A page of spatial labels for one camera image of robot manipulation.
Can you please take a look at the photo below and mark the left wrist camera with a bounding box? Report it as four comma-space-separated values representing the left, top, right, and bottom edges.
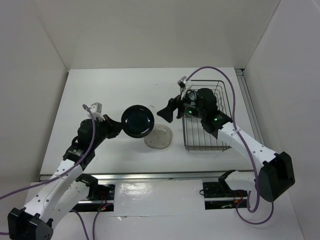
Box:
87, 102, 105, 121

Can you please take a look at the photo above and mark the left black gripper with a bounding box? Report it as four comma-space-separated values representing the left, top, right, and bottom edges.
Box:
91, 113, 124, 149

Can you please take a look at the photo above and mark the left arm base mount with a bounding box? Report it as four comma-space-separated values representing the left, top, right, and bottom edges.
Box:
72, 184, 116, 213

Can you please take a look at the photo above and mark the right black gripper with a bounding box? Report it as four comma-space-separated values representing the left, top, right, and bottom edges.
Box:
156, 88, 205, 123

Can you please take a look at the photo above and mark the metal wire dish rack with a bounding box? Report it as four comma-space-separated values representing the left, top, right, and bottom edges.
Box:
180, 79, 233, 153

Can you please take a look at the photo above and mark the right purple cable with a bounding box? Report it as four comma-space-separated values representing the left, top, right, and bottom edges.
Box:
186, 66, 274, 225

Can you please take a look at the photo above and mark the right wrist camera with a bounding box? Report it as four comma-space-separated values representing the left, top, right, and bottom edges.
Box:
177, 76, 193, 100

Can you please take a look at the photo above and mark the black round plate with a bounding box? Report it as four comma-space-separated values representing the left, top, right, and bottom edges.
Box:
121, 105, 155, 139

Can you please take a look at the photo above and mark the smoky grey glass plate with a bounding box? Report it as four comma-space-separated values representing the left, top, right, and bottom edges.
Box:
144, 124, 173, 150

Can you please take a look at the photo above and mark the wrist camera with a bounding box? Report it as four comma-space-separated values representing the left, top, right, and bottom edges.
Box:
177, 76, 193, 100
87, 102, 105, 121

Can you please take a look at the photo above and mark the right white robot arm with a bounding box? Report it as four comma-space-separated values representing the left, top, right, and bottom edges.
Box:
157, 88, 295, 203

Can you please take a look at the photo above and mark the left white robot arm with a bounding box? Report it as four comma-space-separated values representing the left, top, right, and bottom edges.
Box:
7, 115, 122, 240

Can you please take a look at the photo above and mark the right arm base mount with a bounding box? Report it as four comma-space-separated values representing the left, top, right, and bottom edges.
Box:
199, 182, 248, 210

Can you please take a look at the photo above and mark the aluminium rail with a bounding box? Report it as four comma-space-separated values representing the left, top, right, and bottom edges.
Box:
38, 169, 258, 182

